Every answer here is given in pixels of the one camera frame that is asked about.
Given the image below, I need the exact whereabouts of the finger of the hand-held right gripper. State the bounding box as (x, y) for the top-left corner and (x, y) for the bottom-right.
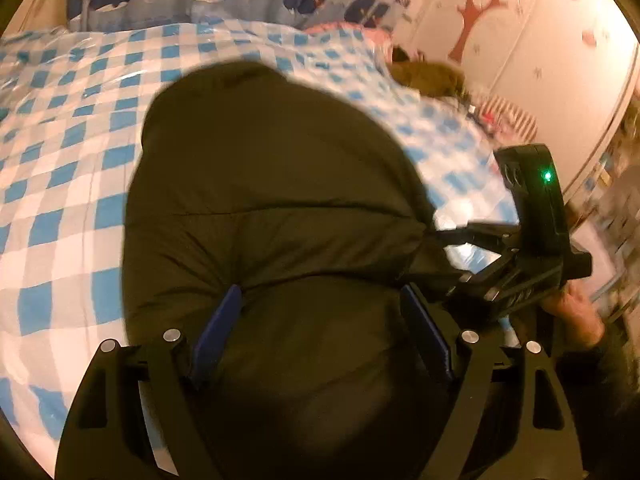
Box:
(442, 250), (521, 307)
(432, 220), (523, 261)

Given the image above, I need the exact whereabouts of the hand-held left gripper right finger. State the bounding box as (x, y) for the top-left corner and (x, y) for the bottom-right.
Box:
(400, 282), (586, 480)

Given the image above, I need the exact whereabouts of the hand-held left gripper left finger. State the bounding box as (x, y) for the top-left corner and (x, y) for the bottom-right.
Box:
(55, 284), (246, 480)

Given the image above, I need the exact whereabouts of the black puffer jacket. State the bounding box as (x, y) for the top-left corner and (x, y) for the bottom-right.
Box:
(122, 60), (501, 480)

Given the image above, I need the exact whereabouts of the person's right forearm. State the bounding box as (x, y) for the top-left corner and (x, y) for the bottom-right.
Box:
(552, 330), (640, 461)

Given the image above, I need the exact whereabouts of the person's right hand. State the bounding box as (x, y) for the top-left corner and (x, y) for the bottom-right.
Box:
(542, 287), (607, 348)

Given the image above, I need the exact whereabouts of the cluttered shelf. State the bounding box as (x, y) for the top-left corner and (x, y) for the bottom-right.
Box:
(565, 105), (640, 321)

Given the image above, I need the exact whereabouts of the red white striped cloth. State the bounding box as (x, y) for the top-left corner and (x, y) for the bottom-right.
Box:
(467, 95), (540, 142)

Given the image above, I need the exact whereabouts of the olive brown cloth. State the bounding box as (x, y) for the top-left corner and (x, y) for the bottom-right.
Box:
(390, 47), (468, 98)

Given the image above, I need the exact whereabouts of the blue white checked bed cover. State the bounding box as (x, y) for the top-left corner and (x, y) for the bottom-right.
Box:
(0, 17), (521, 480)

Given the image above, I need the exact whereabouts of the brown tree wall sticker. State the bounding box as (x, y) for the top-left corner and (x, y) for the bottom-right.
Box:
(447, 0), (508, 63)

